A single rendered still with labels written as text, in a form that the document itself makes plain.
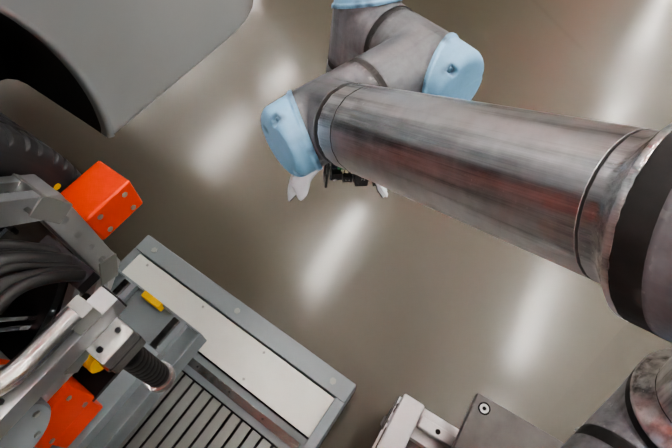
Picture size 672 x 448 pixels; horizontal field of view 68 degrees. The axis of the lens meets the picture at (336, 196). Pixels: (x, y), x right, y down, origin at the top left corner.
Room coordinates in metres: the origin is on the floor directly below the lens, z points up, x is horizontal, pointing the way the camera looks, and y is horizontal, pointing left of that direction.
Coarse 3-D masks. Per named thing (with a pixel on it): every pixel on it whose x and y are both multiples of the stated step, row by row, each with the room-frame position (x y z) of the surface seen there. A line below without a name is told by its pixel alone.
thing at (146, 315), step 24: (120, 288) 0.53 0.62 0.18; (144, 312) 0.47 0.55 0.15; (168, 312) 0.47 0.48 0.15; (144, 336) 0.40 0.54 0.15; (168, 336) 0.40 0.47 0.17; (192, 336) 0.40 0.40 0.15; (168, 360) 0.34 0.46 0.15; (120, 408) 0.21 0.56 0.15; (144, 408) 0.22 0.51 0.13; (120, 432) 0.16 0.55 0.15
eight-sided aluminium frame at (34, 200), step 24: (0, 192) 0.35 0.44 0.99; (24, 192) 0.35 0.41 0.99; (48, 192) 0.36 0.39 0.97; (0, 216) 0.31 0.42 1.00; (24, 216) 0.32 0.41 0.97; (48, 216) 0.34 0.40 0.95; (72, 216) 0.36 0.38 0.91; (72, 240) 0.34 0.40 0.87; (96, 240) 0.36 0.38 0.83; (96, 264) 0.34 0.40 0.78; (72, 288) 0.32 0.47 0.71; (96, 288) 0.32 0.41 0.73
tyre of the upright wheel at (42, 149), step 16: (0, 112) 0.54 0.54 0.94; (0, 128) 0.43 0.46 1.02; (16, 128) 0.48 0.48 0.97; (0, 144) 0.41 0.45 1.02; (16, 144) 0.42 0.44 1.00; (32, 144) 0.44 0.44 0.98; (0, 160) 0.40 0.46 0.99; (16, 160) 0.41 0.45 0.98; (32, 160) 0.42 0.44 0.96; (48, 160) 0.44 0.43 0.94; (64, 160) 0.46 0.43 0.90; (0, 176) 0.39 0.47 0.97; (48, 176) 0.43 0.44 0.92; (64, 176) 0.44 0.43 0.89
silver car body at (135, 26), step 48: (0, 0) 0.61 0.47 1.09; (48, 0) 0.66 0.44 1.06; (96, 0) 0.71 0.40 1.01; (144, 0) 0.78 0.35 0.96; (192, 0) 0.87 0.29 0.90; (240, 0) 0.98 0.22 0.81; (96, 48) 0.68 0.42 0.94; (144, 48) 0.75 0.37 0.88; (192, 48) 0.84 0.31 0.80; (144, 96) 0.72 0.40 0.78
